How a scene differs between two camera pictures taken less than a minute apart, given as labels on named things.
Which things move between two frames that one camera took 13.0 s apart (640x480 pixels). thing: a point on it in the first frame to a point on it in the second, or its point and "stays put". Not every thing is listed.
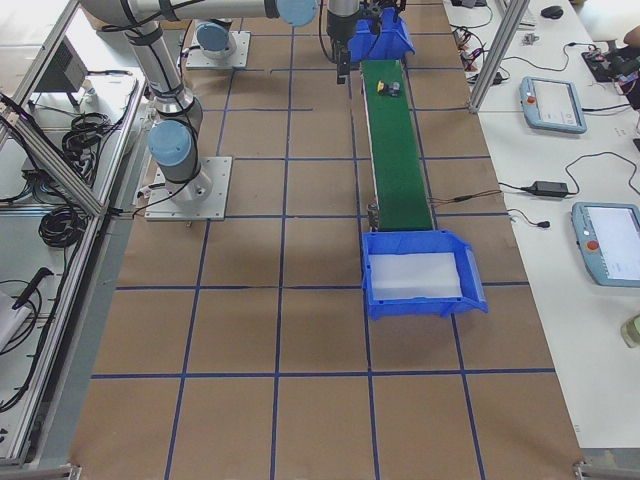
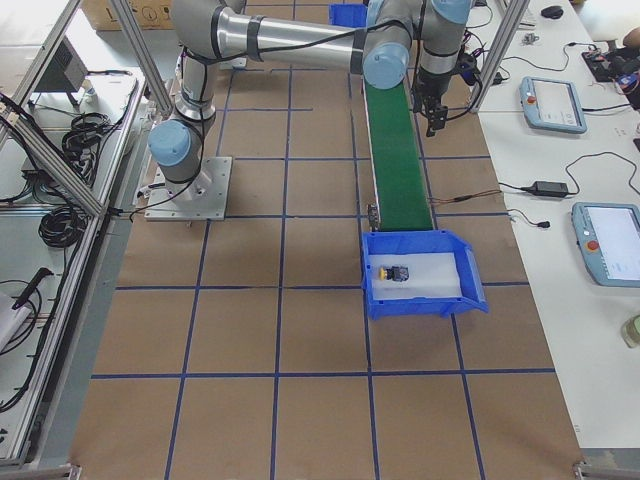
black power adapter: x=546 y=188 stays put
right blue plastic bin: x=419 y=272 stays put
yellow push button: x=392 y=88 to x=394 y=273
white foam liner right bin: x=416 y=275 stays put
